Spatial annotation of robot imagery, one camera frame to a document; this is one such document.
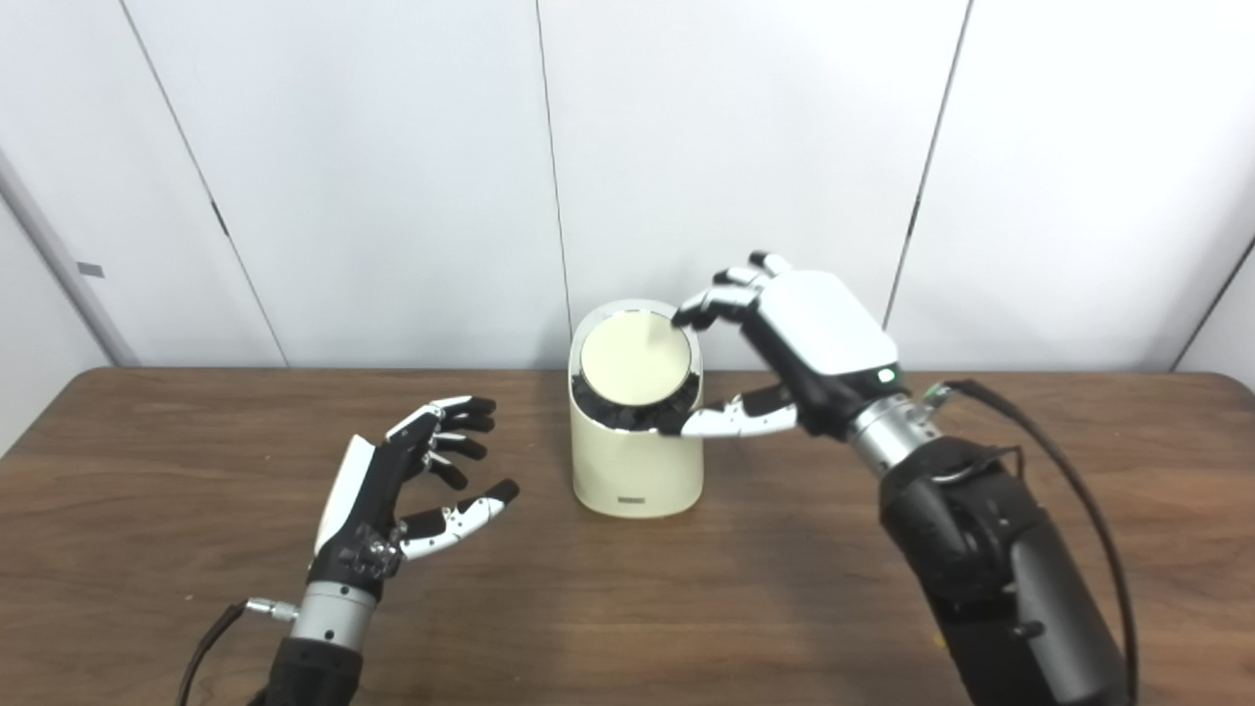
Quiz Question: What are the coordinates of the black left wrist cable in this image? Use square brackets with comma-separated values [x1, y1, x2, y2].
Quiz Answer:
[176, 598, 300, 706]

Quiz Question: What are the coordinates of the round cream bin lid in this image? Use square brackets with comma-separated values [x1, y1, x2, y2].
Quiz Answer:
[579, 312, 693, 405]

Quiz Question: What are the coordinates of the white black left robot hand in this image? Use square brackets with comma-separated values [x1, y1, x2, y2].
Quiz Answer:
[310, 395, 521, 601]

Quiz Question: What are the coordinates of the cream-colored bin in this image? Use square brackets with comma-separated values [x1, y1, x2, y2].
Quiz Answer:
[569, 300, 705, 519]

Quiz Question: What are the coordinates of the grey wall corner strip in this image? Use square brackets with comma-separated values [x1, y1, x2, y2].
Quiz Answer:
[0, 147, 140, 368]

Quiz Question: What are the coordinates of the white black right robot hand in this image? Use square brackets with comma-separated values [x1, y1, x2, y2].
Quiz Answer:
[659, 251, 905, 440]

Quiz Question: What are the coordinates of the black bin liner bag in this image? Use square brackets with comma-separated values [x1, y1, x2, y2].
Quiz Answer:
[573, 368, 703, 432]

